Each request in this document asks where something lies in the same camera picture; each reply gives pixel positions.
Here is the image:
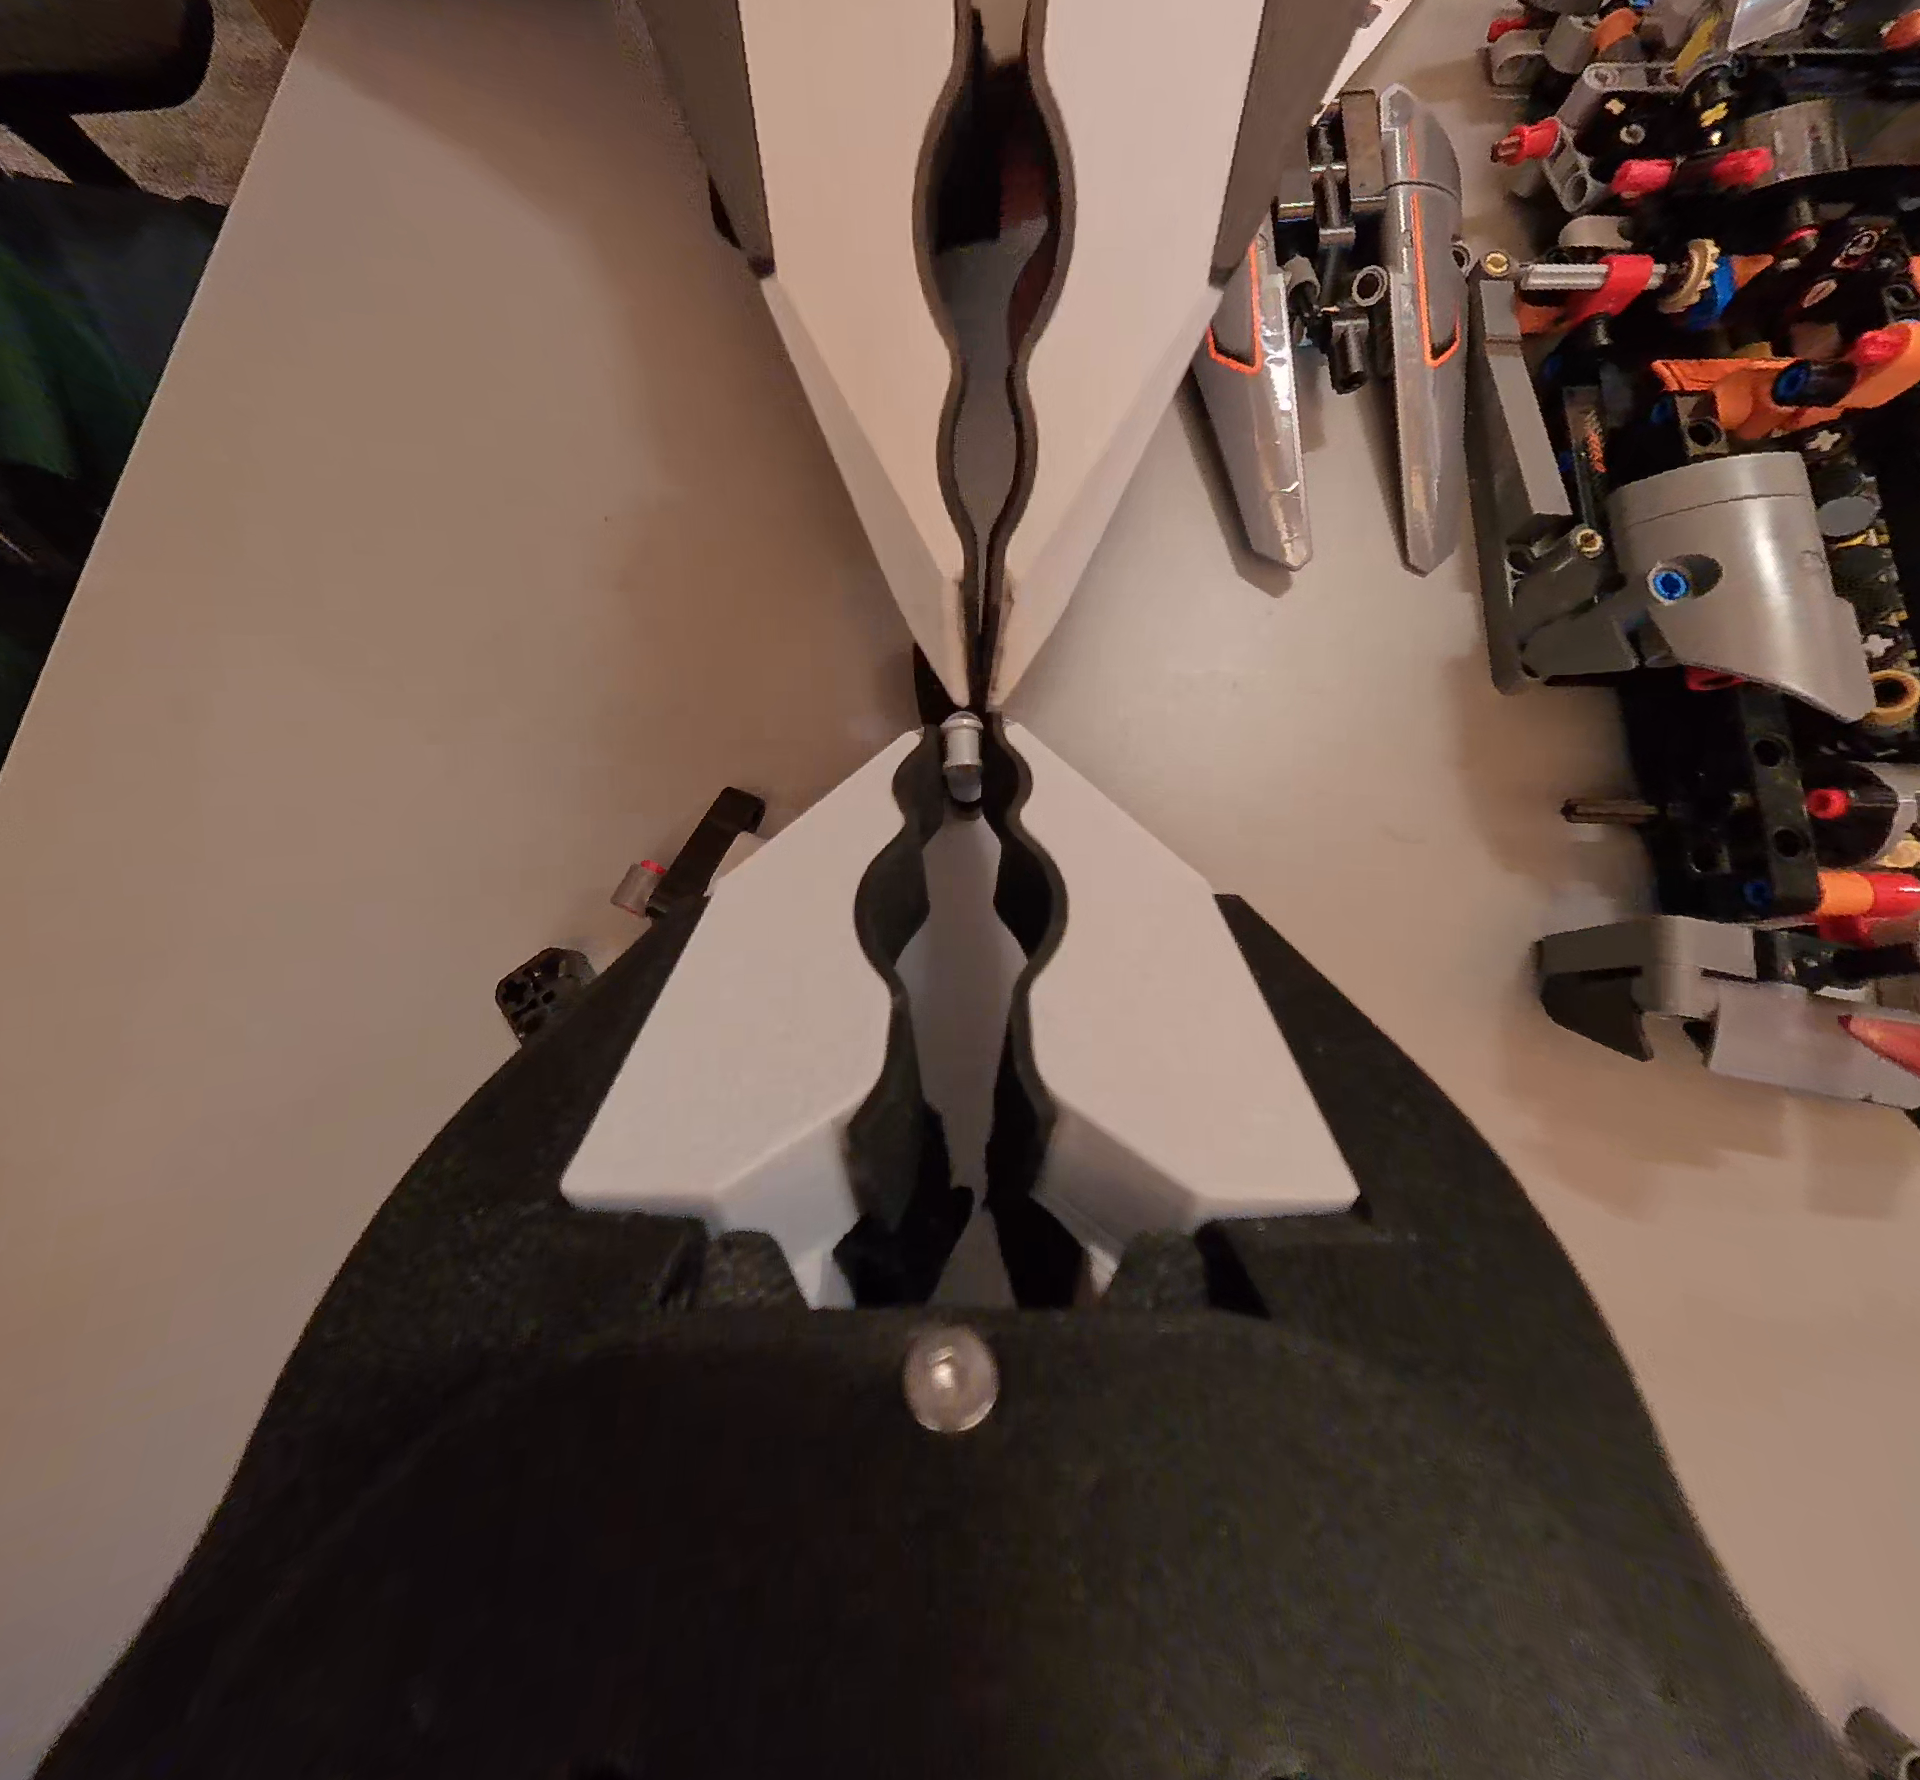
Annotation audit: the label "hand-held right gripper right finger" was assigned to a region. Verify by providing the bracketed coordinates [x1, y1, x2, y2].
[986, 723, 1363, 1294]

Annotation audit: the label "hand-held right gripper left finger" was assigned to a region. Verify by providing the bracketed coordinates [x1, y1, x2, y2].
[557, 726, 929, 1308]

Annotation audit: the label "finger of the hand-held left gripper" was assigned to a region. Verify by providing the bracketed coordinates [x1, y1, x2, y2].
[717, 0, 993, 713]
[983, 0, 1298, 710]

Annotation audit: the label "grey lego fin assembly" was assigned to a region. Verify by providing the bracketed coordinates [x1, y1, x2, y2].
[1191, 84, 1466, 578]

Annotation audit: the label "lego technic car chassis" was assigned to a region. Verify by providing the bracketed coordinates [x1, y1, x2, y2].
[1463, 0, 1920, 1114]

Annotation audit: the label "black curved lego beam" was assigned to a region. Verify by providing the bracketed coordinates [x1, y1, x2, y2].
[494, 945, 596, 1051]

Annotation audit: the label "black lego subassembly red pins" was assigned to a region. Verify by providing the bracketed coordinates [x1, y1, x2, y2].
[610, 787, 770, 923]

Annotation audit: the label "person's office chair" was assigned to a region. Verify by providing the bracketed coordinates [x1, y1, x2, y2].
[0, 0, 220, 185]

